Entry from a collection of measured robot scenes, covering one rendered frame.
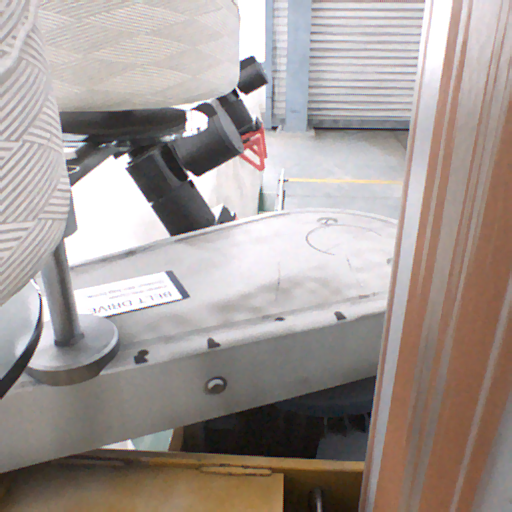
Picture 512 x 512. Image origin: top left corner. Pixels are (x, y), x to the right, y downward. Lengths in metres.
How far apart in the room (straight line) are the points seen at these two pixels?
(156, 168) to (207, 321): 0.30
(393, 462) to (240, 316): 0.15
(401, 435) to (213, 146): 0.42
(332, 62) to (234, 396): 7.46
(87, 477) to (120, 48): 0.24
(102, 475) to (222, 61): 0.25
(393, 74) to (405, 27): 0.61
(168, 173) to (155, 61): 0.30
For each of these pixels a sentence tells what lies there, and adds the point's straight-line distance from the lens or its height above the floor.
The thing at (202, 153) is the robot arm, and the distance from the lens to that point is 0.55.
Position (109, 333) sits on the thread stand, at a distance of 0.28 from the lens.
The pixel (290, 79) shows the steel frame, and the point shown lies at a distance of 7.30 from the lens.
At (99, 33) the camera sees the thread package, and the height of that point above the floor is 1.57.
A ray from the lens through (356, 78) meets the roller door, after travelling 7.74.
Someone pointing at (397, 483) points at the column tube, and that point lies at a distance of 0.17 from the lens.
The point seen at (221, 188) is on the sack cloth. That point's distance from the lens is 2.13.
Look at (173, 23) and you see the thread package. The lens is 0.29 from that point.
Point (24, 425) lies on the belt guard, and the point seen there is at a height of 1.39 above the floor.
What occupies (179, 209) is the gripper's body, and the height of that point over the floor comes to 1.38.
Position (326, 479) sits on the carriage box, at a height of 1.33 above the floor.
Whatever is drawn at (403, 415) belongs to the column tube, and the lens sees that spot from 0.16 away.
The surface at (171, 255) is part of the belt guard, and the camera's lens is 0.38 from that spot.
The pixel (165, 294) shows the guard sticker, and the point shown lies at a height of 1.42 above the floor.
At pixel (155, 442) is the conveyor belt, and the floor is 0.38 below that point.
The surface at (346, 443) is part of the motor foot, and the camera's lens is 0.39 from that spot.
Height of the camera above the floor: 1.58
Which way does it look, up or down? 26 degrees down
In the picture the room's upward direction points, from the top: straight up
